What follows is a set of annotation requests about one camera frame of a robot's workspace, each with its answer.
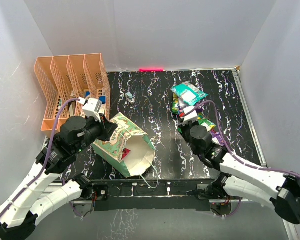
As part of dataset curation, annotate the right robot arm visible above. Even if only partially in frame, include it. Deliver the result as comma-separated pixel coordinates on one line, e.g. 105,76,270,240
178,121,300,225

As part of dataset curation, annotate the pink tape strip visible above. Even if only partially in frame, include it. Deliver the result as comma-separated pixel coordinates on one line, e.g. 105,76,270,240
139,67,164,72

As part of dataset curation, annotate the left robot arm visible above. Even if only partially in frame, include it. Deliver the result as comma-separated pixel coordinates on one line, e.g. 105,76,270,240
0,116,118,240

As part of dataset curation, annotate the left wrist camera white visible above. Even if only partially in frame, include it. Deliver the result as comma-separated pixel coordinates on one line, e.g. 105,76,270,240
78,97,102,122

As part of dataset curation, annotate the white lotion bottle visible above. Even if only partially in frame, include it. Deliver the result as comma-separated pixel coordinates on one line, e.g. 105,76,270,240
84,91,91,100

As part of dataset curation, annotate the purple Fox's candy bag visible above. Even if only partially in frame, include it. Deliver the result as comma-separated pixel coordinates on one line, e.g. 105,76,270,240
177,99,205,113

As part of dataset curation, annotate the green illustrated paper bag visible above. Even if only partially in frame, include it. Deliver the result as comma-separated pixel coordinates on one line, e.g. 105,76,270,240
92,112,158,179

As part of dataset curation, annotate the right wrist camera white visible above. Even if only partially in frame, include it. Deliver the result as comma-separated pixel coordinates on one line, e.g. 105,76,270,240
178,106,199,126

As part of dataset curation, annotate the orange green Fox's bag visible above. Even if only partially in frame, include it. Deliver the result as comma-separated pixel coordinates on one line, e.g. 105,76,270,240
197,112,216,132

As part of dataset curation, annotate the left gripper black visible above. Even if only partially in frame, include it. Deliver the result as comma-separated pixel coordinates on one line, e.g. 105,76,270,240
73,111,118,154

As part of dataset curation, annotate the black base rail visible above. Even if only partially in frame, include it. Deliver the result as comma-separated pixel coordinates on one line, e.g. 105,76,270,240
89,178,231,213

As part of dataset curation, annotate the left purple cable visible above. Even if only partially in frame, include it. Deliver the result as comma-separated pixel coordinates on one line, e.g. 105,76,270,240
0,97,82,226

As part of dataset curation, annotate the small red snack packet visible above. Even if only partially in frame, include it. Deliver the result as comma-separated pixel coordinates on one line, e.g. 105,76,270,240
121,148,131,160

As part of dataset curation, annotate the orange plastic file organizer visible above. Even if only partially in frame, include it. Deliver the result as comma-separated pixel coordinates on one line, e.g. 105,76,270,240
34,53,111,137

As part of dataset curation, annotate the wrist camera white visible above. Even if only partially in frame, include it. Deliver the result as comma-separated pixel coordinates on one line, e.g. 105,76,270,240
178,106,199,126
78,97,102,122

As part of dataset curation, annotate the teal white candy bag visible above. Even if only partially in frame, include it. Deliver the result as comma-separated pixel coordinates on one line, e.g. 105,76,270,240
171,81,208,106

